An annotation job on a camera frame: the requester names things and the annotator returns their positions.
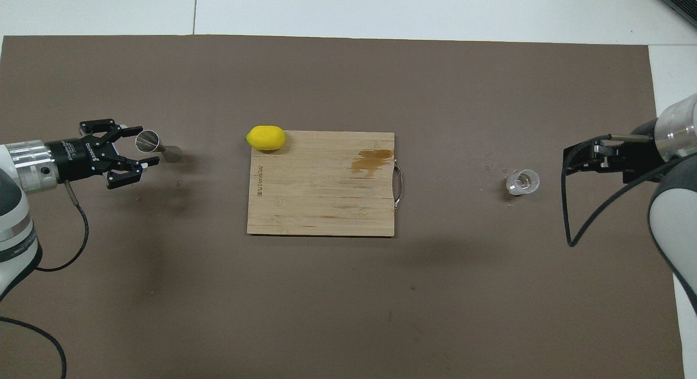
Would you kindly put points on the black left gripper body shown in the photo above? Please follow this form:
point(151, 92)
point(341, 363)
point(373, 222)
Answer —
point(76, 158)

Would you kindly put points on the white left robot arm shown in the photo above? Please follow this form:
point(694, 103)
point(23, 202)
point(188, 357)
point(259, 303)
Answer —
point(16, 221)

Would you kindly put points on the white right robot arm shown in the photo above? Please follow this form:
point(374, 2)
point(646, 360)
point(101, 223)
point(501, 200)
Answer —
point(675, 215)

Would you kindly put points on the steel double-cone jigger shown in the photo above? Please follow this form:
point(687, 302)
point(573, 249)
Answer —
point(148, 141)

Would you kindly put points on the brown table mat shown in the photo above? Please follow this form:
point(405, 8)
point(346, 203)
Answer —
point(326, 313)

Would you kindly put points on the small clear glass cup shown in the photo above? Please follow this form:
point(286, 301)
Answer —
point(523, 182)

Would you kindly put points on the yellow lemon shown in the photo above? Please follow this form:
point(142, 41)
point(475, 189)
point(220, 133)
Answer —
point(266, 138)

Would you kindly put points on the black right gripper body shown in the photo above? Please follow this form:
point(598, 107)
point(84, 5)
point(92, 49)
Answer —
point(642, 158)

